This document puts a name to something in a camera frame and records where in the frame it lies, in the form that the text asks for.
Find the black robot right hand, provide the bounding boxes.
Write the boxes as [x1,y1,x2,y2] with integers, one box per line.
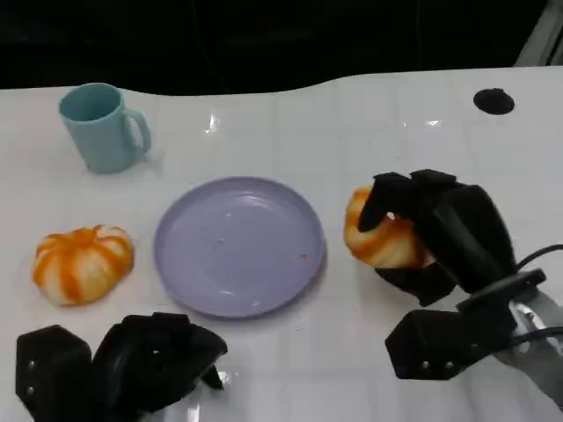
[358,169,518,308]

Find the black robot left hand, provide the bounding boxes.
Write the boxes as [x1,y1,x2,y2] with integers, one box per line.
[91,312,229,417]

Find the orange and white bread roll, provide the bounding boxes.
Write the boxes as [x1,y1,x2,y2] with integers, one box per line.
[344,186,437,268]
[32,224,135,308]

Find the black round table grommet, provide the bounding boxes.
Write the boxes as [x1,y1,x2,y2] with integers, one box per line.
[472,88,515,116]

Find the lilac plate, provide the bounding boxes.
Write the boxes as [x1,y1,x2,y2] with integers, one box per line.
[153,176,327,318]

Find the pale green mug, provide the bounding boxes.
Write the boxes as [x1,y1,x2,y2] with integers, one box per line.
[58,83,152,175]

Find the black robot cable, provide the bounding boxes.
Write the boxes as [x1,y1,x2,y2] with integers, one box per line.
[505,325,563,345]
[515,244,563,270]

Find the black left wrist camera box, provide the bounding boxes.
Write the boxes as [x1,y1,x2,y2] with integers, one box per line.
[15,324,93,422]

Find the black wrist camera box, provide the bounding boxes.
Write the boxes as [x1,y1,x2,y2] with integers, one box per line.
[15,324,93,422]
[384,268,547,380]

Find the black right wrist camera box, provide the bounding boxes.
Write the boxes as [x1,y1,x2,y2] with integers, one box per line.
[384,268,547,380]

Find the white frame post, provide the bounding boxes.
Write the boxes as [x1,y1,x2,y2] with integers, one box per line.
[513,0,563,68]

